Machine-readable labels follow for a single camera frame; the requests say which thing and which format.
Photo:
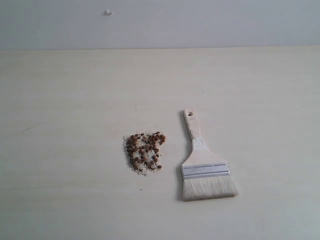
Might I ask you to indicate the wooden paint brush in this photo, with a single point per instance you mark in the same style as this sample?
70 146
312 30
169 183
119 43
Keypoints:
205 174

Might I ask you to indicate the brown pellets and white crumbs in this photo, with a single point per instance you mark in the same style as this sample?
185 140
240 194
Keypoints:
142 150

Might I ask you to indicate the white wall hook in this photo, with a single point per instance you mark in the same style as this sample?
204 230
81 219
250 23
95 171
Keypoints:
108 12

